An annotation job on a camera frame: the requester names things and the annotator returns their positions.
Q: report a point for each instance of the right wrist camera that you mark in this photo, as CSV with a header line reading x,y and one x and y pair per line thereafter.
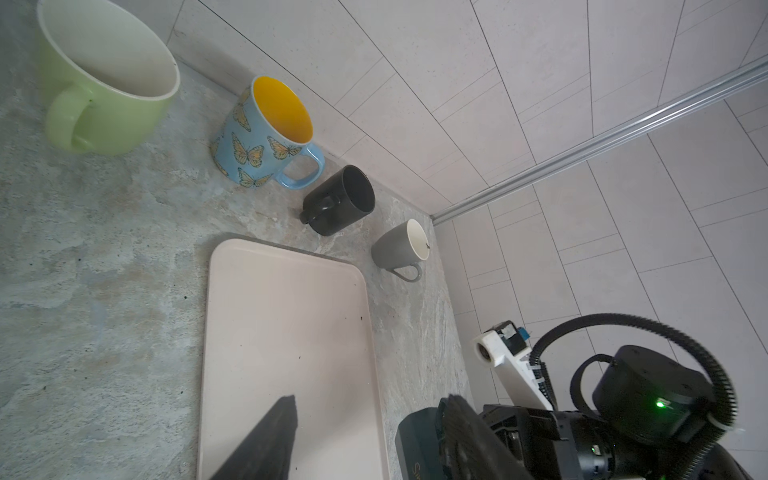
x,y
504,348

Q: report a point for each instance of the light green mug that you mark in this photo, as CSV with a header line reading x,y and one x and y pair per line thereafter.
x,y
106,78

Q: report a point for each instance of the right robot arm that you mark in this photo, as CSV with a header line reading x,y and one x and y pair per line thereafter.
x,y
649,417

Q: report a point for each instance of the dark green mug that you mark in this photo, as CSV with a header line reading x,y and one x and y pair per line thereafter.
x,y
418,446

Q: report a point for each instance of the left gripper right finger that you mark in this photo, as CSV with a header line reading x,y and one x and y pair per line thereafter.
x,y
469,449

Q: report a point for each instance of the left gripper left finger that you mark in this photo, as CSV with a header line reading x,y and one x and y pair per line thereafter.
x,y
265,453

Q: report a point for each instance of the grey mug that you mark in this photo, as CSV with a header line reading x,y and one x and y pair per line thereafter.
x,y
404,246

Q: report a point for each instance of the blue butterfly mug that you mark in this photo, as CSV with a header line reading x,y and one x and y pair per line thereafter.
x,y
268,128

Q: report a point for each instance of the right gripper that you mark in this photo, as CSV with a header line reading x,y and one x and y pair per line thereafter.
x,y
554,444

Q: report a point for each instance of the black mug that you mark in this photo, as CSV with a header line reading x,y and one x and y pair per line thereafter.
x,y
343,199

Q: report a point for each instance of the beige tray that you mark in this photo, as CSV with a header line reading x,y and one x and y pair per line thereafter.
x,y
283,323

